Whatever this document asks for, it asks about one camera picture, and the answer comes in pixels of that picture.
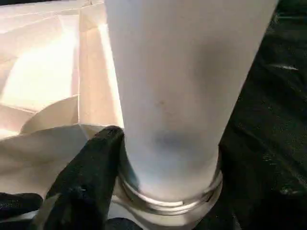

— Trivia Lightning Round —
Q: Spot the white plastic table leg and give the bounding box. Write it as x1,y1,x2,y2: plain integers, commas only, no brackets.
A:
105,0,280,209

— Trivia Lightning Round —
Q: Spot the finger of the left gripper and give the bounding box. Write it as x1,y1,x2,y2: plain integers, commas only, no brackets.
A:
0,191,44,217

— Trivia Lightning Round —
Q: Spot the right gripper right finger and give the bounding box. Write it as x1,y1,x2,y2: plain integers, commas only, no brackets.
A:
215,148,307,230

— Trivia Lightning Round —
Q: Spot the white table frame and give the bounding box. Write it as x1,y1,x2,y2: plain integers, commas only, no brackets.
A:
0,0,224,230

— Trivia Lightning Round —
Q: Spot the black work mat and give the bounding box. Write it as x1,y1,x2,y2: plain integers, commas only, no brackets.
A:
0,0,307,230

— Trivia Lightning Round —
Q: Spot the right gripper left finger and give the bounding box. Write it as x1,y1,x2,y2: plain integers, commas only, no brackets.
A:
31,126,125,230

